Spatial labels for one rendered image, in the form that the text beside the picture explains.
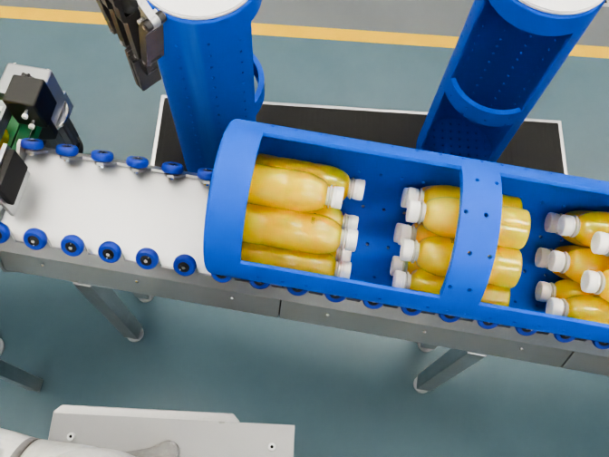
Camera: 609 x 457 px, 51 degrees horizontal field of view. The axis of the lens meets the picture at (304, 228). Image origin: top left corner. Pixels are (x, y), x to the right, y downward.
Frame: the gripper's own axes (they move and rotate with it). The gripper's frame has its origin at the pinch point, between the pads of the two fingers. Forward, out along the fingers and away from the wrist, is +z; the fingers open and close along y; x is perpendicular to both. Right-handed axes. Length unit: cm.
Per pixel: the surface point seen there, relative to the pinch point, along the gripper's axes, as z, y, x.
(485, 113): 88, -14, -90
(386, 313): 57, -38, -17
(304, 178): 30.2, -14.3, -15.4
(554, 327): 39, -61, -31
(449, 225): 31, -37, -28
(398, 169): 43, -21, -35
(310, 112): 134, 40, -75
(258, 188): 30.7, -10.4, -8.7
